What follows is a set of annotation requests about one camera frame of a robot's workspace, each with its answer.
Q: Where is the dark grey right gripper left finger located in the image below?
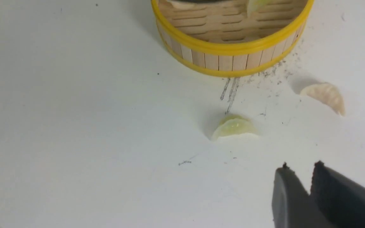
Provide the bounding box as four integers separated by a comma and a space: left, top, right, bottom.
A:
272, 163, 335, 228

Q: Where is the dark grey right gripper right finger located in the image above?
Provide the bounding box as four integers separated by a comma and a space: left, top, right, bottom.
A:
310, 161, 365, 228

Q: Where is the green translucent dumpling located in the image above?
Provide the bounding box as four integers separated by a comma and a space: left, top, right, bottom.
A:
210, 114, 260, 141

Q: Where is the white pleated dumpling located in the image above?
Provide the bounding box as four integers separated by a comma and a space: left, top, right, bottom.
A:
300, 83, 346, 116

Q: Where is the bamboo steamer tray yellow rim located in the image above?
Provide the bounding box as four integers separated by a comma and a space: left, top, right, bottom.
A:
151, 0, 314, 78

